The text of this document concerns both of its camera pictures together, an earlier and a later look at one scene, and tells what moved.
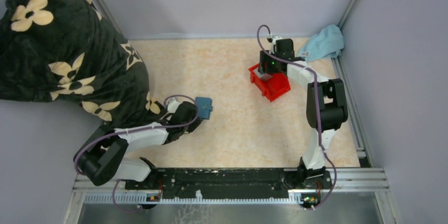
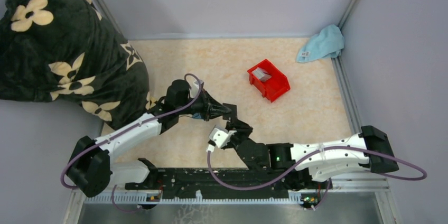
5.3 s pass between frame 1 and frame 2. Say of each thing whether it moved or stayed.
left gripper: moved
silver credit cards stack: stayed
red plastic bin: stayed
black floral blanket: stayed
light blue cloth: stayed
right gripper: moved
